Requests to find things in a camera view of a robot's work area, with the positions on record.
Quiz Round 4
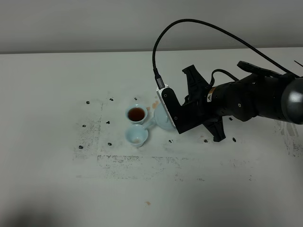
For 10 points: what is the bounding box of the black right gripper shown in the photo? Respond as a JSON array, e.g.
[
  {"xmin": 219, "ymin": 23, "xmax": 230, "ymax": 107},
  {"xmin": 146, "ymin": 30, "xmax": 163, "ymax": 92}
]
[{"xmin": 181, "ymin": 65, "xmax": 227, "ymax": 142}]

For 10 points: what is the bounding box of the light blue porcelain teapot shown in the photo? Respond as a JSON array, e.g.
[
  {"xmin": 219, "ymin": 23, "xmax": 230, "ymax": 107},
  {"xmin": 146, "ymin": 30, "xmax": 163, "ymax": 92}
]
[{"xmin": 143, "ymin": 104, "xmax": 176, "ymax": 131}]

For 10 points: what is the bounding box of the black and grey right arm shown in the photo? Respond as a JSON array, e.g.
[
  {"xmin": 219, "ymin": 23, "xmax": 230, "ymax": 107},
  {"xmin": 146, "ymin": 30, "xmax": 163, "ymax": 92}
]
[{"xmin": 178, "ymin": 61, "xmax": 303, "ymax": 142}]

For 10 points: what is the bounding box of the far light blue teacup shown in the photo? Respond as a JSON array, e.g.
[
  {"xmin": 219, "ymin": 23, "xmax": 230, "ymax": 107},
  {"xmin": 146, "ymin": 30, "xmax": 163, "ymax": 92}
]
[{"xmin": 125, "ymin": 104, "xmax": 148, "ymax": 124}]

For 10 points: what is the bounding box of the light blue teacup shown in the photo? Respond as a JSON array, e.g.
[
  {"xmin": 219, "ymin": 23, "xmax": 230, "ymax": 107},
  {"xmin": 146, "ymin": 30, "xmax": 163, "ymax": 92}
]
[
  {"xmin": 125, "ymin": 124, "xmax": 149, "ymax": 148},
  {"xmin": 125, "ymin": 104, "xmax": 148, "ymax": 124}
]

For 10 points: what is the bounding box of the near light blue teacup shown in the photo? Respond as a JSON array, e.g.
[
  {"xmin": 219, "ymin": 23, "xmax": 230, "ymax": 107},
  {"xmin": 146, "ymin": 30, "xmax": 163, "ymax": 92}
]
[{"xmin": 125, "ymin": 124, "xmax": 149, "ymax": 148}]

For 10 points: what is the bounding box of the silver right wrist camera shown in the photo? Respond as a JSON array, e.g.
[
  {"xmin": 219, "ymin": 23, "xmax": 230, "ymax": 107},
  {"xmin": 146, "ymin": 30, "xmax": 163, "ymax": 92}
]
[{"xmin": 157, "ymin": 87, "xmax": 205, "ymax": 134}]

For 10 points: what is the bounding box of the black braided right cable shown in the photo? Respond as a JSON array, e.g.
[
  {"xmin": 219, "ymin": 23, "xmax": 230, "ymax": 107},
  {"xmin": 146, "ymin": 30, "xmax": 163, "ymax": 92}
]
[{"xmin": 152, "ymin": 18, "xmax": 303, "ymax": 88}]

